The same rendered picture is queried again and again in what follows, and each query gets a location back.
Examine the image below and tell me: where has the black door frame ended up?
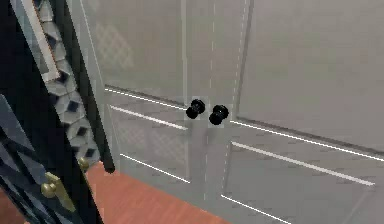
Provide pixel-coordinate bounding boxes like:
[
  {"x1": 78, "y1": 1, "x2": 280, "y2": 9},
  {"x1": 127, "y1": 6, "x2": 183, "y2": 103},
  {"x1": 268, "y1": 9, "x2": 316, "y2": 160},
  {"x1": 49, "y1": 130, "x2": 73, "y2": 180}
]
[{"x1": 54, "y1": 0, "x2": 117, "y2": 174}]

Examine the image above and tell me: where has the grey panelled door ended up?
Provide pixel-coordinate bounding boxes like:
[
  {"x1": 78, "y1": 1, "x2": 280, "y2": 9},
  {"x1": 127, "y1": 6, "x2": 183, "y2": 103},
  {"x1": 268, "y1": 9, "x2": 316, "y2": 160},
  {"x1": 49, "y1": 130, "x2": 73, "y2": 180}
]
[
  {"x1": 203, "y1": 0, "x2": 384, "y2": 224},
  {"x1": 66, "y1": 0, "x2": 214, "y2": 202}
]

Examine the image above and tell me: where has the black room door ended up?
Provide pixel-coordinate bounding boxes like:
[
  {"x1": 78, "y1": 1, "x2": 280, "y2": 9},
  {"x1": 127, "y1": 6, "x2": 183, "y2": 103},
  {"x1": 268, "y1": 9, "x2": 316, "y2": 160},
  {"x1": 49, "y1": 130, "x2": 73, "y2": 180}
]
[{"x1": 0, "y1": 0, "x2": 105, "y2": 224}]

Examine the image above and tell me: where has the black round door knob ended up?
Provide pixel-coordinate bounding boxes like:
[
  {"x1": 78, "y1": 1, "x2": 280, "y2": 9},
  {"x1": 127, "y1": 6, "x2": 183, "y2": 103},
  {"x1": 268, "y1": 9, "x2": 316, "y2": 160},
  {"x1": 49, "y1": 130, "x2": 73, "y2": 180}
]
[
  {"x1": 208, "y1": 104, "x2": 230, "y2": 127},
  {"x1": 185, "y1": 98, "x2": 207, "y2": 120}
]

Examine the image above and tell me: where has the brass door handle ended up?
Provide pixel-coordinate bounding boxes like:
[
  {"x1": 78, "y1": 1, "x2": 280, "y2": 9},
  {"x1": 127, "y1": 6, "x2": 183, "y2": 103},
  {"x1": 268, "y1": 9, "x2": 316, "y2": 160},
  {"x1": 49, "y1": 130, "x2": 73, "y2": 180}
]
[
  {"x1": 77, "y1": 156, "x2": 91, "y2": 172},
  {"x1": 40, "y1": 171, "x2": 77, "y2": 213}
]

